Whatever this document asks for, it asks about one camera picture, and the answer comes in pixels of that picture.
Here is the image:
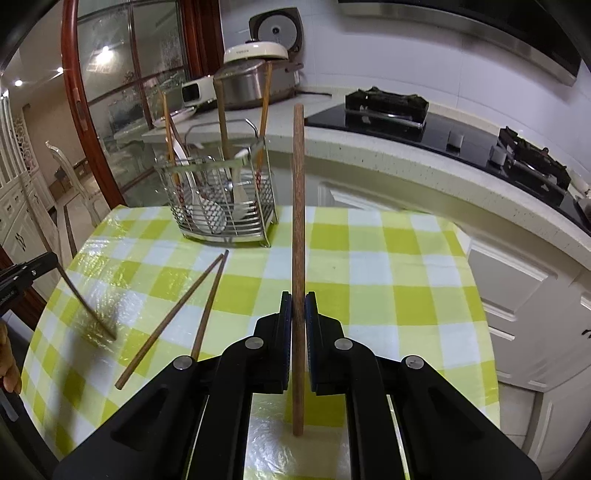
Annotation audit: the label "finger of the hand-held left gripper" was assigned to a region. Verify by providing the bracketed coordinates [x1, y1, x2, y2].
[0, 251, 60, 290]

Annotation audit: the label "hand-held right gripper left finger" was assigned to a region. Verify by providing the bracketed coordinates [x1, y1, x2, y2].
[53, 291, 295, 480]

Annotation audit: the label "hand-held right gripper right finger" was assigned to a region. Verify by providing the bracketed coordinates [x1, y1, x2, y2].
[305, 291, 542, 480]

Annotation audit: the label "brown wooden chopstick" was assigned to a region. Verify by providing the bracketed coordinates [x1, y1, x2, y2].
[115, 251, 226, 391]
[159, 91, 185, 206]
[291, 104, 306, 437]
[213, 76, 234, 185]
[55, 263, 118, 342]
[190, 249, 230, 361]

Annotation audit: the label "metal wire utensil rack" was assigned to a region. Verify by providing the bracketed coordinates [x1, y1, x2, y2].
[154, 117, 279, 249]

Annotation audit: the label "long-handled white spoon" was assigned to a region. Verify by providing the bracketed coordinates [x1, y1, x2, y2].
[166, 115, 228, 234]

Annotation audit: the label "short white soup spoon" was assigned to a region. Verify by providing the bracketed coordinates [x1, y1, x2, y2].
[228, 147, 254, 220]

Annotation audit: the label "floral patterned wooden chopstick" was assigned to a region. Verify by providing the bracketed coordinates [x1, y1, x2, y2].
[255, 61, 273, 190]

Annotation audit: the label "person's left hand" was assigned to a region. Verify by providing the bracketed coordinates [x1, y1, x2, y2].
[0, 320, 22, 395]

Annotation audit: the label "white carved cabinet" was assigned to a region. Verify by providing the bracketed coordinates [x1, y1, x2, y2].
[0, 92, 61, 296]

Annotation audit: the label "yellow white checkered tablecloth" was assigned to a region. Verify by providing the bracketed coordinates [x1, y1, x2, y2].
[21, 205, 502, 480]

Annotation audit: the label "white dining chair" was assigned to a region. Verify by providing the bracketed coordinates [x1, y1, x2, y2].
[45, 141, 112, 227]

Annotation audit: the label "wooden framed glass door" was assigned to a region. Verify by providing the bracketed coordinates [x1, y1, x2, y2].
[60, 0, 222, 208]

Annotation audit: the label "white speckled kitchen counter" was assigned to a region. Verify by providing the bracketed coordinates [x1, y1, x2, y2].
[141, 90, 591, 278]

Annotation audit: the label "white kitchen cabinets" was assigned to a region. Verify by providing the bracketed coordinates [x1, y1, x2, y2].
[318, 180, 591, 462]

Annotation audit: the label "small white appliance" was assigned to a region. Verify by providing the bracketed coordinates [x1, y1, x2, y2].
[180, 78, 218, 112]

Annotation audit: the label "stainless steel cooker pot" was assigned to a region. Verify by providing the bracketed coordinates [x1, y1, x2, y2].
[213, 62, 296, 112]

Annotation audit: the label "black gas stove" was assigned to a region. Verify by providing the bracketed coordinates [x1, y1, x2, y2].
[305, 85, 591, 222]

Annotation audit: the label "cream white appliance lid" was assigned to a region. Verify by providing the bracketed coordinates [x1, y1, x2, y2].
[224, 41, 291, 65]

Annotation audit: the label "grey open rice cooker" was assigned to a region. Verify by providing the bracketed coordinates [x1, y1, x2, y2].
[248, 7, 304, 100]

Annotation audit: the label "black range hood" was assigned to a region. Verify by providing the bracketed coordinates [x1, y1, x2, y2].
[337, 0, 583, 86]

